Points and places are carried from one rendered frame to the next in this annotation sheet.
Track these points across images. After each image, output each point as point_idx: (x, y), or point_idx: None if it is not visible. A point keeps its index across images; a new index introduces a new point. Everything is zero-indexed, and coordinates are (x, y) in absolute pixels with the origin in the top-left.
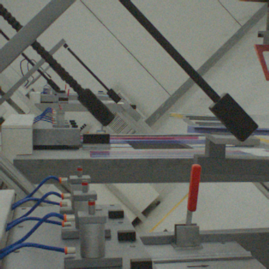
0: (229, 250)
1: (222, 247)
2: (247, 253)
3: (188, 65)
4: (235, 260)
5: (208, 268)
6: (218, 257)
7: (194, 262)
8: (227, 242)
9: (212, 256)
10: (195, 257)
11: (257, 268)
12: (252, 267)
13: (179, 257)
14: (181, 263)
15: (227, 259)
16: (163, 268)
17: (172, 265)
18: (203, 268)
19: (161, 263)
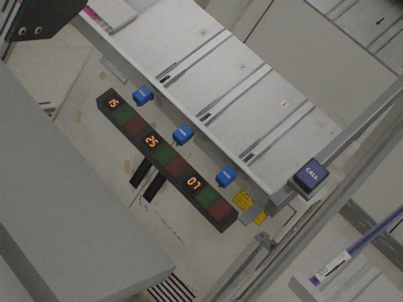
0: (388, 56)
1: (395, 58)
2: (375, 52)
3: None
4: (372, 39)
5: (373, 20)
6: (380, 34)
7: (386, 26)
8: (402, 70)
9: (386, 39)
10: (392, 33)
11: (352, 31)
12: (356, 32)
13: (400, 29)
14: (390, 21)
15: (376, 38)
16: (391, 10)
17: (391, 17)
18: (374, 19)
19: (399, 17)
